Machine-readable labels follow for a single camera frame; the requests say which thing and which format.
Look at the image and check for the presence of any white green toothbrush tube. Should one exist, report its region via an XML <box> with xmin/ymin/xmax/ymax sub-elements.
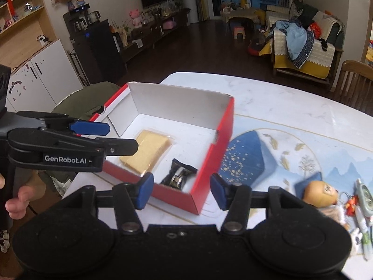
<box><xmin>355</xmin><ymin>205</ymin><xmax>372</xmax><ymax>261</ymax></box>

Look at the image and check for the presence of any pink pig plush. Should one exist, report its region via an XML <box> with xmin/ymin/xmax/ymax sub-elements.
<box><xmin>129</xmin><ymin>9</ymin><xmax>142</xmax><ymax>28</ymax></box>

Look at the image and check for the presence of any sofa with clothes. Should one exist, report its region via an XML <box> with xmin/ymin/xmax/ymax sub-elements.
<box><xmin>259</xmin><ymin>0</ymin><xmax>345</xmax><ymax>87</ymax></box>

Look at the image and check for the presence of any cotton swab pack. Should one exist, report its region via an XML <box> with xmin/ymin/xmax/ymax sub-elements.
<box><xmin>318</xmin><ymin>205</ymin><xmax>350</xmax><ymax>231</ymax></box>

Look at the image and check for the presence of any wooden chair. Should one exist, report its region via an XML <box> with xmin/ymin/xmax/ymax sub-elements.
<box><xmin>331</xmin><ymin>60</ymin><xmax>373</xmax><ymax>116</ymax></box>

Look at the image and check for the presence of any person's hand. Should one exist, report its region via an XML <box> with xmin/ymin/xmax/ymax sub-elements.
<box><xmin>4</xmin><ymin>171</ymin><xmax>46</xmax><ymax>220</ymax></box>

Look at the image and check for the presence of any white cabinet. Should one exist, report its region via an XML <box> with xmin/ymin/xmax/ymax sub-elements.
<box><xmin>6</xmin><ymin>40</ymin><xmax>83</xmax><ymax>112</ymax></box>

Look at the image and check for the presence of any yellow round plush toy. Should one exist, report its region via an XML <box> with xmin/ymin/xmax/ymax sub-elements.
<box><xmin>302</xmin><ymin>181</ymin><xmax>338</xmax><ymax>208</ymax></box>

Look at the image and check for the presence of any red cardboard box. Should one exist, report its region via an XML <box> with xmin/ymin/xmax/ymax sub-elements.
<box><xmin>90</xmin><ymin>82</ymin><xmax>235</xmax><ymax>215</ymax></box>

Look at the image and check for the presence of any grey-green correction tape dispenser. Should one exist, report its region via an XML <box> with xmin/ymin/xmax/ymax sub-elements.
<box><xmin>355</xmin><ymin>178</ymin><xmax>373</xmax><ymax>218</ymax></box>

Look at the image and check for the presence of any yellow sponge cake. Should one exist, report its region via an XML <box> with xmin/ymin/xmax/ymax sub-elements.
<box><xmin>120</xmin><ymin>129</ymin><xmax>172</xmax><ymax>176</ymax></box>

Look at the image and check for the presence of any white tooth plush toy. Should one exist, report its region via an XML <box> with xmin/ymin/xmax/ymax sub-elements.
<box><xmin>349</xmin><ymin>228</ymin><xmax>363</xmax><ymax>257</ymax></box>

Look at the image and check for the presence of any pink stool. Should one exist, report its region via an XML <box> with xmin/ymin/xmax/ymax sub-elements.
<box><xmin>233</xmin><ymin>26</ymin><xmax>246</xmax><ymax>40</ymax></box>

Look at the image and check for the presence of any red figure keychain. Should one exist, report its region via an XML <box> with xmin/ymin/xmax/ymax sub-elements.
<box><xmin>339</xmin><ymin>192</ymin><xmax>358</xmax><ymax>217</ymax></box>

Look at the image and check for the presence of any black snack packet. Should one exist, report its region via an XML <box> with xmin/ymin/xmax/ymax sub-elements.
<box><xmin>161</xmin><ymin>159</ymin><xmax>198</xmax><ymax>190</ymax></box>

